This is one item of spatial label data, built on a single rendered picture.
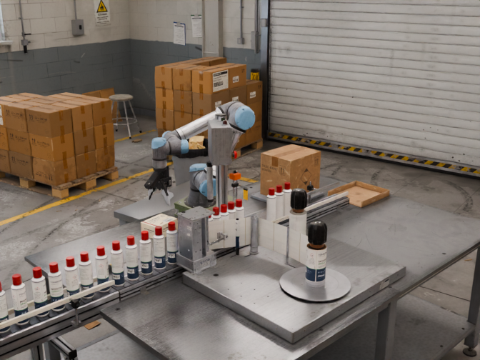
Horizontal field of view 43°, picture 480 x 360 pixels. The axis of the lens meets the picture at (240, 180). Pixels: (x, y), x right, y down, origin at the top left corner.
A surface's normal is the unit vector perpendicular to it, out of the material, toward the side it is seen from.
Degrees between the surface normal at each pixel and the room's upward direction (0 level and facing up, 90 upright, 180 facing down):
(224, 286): 0
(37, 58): 90
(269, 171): 90
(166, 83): 91
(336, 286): 0
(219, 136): 90
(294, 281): 0
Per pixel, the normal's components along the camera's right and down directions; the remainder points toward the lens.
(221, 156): 0.16, 0.32
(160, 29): -0.59, 0.26
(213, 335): 0.00, -0.95
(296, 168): 0.71, 0.23
